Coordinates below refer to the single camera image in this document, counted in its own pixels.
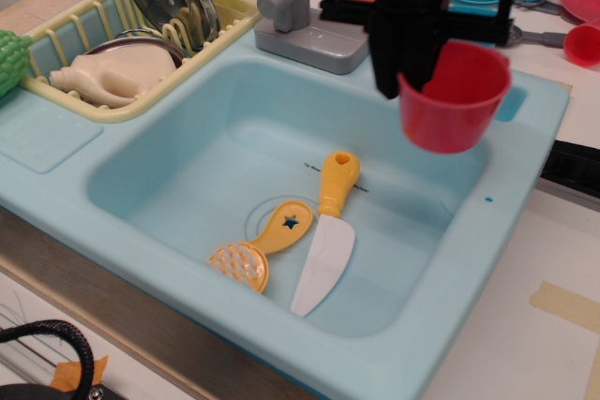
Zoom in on grey toy utensil handles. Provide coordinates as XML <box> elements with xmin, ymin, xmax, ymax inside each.
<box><xmin>513</xmin><ymin>0</ymin><xmax>563</xmax><ymax>16</ymax></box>

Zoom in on beige masking tape strip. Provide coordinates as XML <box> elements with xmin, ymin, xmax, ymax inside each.
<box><xmin>530</xmin><ymin>281</ymin><xmax>600</xmax><ymax>333</ymax></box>

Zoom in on black braided cable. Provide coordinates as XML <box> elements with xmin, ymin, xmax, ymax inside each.
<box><xmin>0</xmin><ymin>319</ymin><xmax>95</xmax><ymax>400</ymax></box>

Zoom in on grey toy faucet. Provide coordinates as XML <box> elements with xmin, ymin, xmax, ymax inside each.
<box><xmin>254</xmin><ymin>0</ymin><xmax>368</xmax><ymax>75</ymax></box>

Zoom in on large red plastic cup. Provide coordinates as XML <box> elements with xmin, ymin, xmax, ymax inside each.
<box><xmin>397</xmin><ymin>40</ymin><xmax>512</xmax><ymax>154</ymax></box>

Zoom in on green toy corn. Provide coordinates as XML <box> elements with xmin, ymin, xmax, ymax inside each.
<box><xmin>0</xmin><ymin>30</ymin><xmax>33</xmax><ymax>98</ymax></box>

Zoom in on metal pot in rack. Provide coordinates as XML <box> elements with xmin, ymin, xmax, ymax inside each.
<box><xmin>85</xmin><ymin>36</ymin><xmax>187</xmax><ymax>67</ymax></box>

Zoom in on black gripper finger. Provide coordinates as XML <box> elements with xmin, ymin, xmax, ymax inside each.
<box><xmin>412</xmin><ymin>21</ymin><xmax>448</xmax><ymax>91</ymax></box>
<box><xmin>367</xmin><ymin>10</ymin><xmax>411</xmax><ymax>99</ymax></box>

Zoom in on grey toy spoon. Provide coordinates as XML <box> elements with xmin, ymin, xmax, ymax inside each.
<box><xmin>505</xmin><ymin>25</ymin><xmax>566</xmax><ymax>49</ymax></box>

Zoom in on black bar at right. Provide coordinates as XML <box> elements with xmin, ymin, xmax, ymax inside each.
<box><xmin>541</xmin><ymin>140</ymin><xmax>599</xmax><ymax>199</ymax></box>

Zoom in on pale yellow dish rack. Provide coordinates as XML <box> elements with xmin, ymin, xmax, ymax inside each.
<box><xmin>21</xmin><ymin>0</ymin><xmax>261</xmax><ymax>123</ymax></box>

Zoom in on orange tape piece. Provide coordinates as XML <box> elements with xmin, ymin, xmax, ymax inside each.
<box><xmin>49</xmin><ymin>356</ymin><xmax>109</xmax><ymax>393</ymax></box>

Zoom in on small red cup right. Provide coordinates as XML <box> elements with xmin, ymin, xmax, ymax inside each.
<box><xmin>563</xmin><ymin>23</ymin><xmax>599</xmax><ymax>67</ymax></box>

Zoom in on cream toy detergent bottle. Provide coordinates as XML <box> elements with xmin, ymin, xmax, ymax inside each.
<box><xmin>49</xmin><ymin>45</ymin><xmax>176</xmax><ymax>108</ymax></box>

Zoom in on yellow handled toy knife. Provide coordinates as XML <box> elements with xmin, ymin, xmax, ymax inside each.
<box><xmin>291</xmin><ymin>151</ymin><xmax>360</xmax><ymax>317</ymax></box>

